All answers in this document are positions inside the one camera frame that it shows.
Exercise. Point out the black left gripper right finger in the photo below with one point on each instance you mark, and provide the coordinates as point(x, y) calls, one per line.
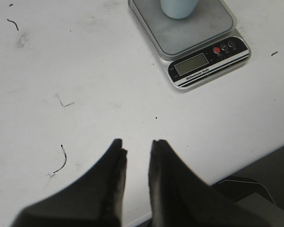
point(179, 198)

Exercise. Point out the silver digital kitchen scale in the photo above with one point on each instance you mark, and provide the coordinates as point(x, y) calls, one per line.
point(196, 49)

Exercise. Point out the dark chair under table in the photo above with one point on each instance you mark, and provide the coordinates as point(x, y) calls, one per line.
point(237, 188)

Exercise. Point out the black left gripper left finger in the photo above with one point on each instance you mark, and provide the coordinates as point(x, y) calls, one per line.
point(94, 200)

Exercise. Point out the light blue plastic cup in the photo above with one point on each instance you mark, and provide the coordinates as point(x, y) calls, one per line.
point(178, 9)

